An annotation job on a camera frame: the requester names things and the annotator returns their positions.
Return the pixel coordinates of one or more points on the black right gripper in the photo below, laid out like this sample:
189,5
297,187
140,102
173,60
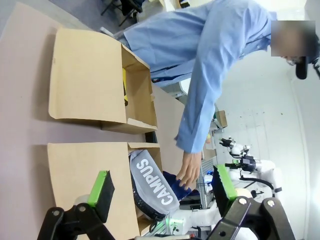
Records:
248,163

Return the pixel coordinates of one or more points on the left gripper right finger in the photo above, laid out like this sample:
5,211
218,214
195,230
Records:
225,190

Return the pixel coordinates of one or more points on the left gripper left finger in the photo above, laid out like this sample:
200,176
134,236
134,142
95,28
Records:
98,192

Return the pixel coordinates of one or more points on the large cardboard box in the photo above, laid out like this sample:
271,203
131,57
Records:
75,170

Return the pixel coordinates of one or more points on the navy blue pencil pouch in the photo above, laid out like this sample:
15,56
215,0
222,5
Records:
183,193

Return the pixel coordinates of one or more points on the grey CAMPUS pencil pouch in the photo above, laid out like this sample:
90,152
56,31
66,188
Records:
150,180

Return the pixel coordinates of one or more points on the yellow utility knife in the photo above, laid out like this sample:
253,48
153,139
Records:
124,82

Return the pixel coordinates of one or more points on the small cardboard box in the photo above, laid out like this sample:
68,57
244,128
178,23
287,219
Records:
82,75

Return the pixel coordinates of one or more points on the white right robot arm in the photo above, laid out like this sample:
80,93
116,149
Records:
197,217

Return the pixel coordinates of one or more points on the person's right forearm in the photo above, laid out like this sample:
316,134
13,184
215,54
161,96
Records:
195,125

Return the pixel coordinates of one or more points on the little brown cardboard box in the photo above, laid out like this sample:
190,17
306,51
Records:
222,118

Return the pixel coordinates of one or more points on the person's right hand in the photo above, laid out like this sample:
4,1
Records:
191,167

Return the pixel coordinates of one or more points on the person in blue shirt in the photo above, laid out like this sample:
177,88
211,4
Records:
187,45

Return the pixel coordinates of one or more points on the aluminium frame rack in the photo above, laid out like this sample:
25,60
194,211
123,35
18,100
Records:
203,175

